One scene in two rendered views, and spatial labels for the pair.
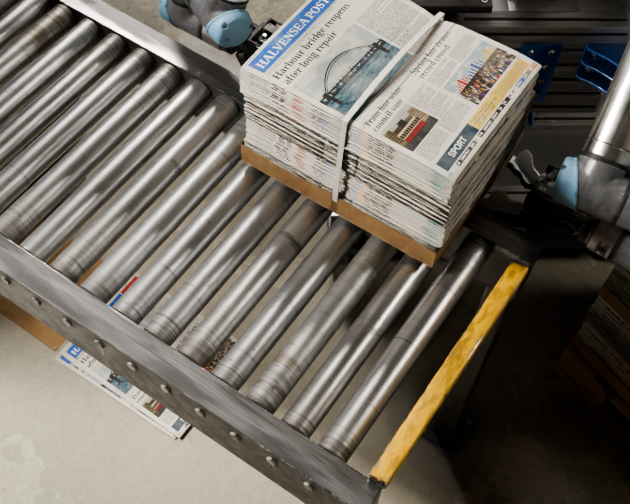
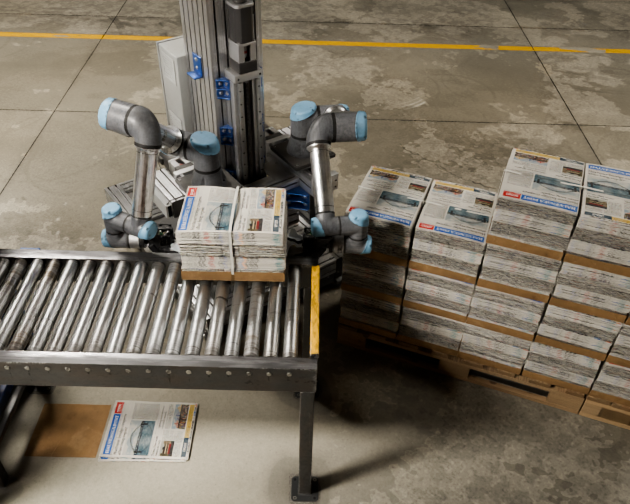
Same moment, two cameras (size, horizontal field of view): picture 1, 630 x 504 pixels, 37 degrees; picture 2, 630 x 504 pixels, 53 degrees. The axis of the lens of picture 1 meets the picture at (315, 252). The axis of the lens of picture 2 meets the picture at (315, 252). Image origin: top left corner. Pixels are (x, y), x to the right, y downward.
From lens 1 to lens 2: 1.00 m
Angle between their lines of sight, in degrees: 26
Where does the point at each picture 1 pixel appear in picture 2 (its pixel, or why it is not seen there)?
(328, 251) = (240, 295)
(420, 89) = (249, 212)
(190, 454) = (197, 463)
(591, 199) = (328, 228)
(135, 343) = (185, 360)
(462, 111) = (269, 212)
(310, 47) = (197, 215)
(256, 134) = (187, 262)
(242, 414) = (247, 362)
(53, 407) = (112, 482)
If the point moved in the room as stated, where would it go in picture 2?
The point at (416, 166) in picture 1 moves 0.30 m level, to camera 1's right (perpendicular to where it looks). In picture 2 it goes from (265, 235) to (339, 210)
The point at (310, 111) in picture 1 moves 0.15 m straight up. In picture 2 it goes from (213, 235) to (209, 200)
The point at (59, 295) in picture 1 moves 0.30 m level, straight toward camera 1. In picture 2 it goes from (139, 360) to (214, 400)
